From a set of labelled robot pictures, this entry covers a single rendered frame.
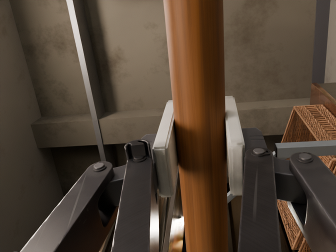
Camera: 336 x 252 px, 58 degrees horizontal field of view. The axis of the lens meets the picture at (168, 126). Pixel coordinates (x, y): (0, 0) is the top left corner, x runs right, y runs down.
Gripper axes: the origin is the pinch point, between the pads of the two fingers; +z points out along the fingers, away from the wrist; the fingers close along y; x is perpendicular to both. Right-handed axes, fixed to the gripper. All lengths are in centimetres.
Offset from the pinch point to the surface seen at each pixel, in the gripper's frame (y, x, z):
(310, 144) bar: 34, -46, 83
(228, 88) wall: 19, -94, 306
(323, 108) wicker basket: 57, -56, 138
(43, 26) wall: -174, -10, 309
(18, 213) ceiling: -205, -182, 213
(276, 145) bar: 22, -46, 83
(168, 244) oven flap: -21, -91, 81
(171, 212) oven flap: -22, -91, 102
